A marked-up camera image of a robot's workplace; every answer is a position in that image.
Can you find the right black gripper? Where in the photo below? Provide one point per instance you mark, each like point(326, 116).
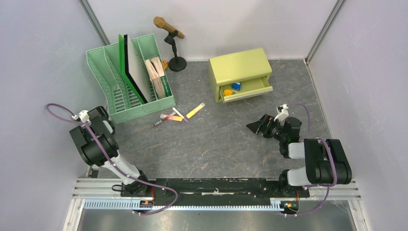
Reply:
point(266, 121)

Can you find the blue eraser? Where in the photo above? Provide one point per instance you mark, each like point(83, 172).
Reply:
point(236, 86)

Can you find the orange small box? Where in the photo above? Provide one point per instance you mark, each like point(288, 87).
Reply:
point(228, 92)

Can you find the yellow-green drawer chest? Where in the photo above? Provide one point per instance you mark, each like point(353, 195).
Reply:
point(251, 68)

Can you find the green plastic folder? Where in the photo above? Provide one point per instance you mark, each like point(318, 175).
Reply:
point(124, 65)

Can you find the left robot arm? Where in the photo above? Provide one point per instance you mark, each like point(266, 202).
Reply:
point(95, 142)

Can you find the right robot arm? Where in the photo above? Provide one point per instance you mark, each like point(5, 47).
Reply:
point(325, 161)

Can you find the yellow highlighter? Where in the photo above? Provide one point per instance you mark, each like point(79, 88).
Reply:
point(195, 110)

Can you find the white pen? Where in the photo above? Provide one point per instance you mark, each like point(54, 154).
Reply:
point(179, 114)

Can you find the orange pink highlighter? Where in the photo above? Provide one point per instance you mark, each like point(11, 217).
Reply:
point(173, 117)

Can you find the brown microphone on stand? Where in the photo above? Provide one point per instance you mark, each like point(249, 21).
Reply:
point(177, 63)

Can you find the mint green file organizer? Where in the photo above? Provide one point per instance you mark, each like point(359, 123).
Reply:
point(123, 103)

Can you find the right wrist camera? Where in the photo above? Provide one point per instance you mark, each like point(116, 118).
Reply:
point(283, 113)

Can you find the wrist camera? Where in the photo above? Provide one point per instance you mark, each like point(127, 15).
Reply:
point(82, 116)
point(283, 113)

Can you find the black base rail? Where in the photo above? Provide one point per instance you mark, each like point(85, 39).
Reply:
point(212, 191)

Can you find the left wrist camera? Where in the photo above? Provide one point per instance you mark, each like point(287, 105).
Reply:
point(82, 116)

